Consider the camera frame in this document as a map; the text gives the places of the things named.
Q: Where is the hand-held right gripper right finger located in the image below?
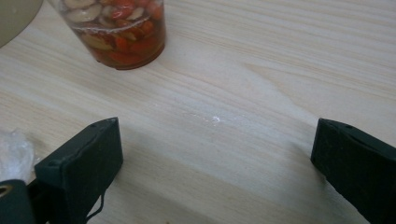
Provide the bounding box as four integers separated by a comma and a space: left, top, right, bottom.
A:
310, 118, 396, 224

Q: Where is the beige bowl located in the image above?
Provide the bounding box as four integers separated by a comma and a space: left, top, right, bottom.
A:
0, 0, 44, 49

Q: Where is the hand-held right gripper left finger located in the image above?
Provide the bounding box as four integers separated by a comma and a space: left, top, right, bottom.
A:
34, 117, 124, 224

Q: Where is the clear plastic cup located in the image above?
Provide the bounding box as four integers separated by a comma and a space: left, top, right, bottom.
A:
47, 0, 167, 71

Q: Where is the clear plastic bag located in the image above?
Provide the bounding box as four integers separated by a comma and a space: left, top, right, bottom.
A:
0, 128, 36, 185

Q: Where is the thin black cable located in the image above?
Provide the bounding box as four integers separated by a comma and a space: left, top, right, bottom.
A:
85, 189, 106, 223

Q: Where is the soaked red and white fruit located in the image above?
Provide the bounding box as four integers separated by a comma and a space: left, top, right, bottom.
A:
62, 0, 165, 67

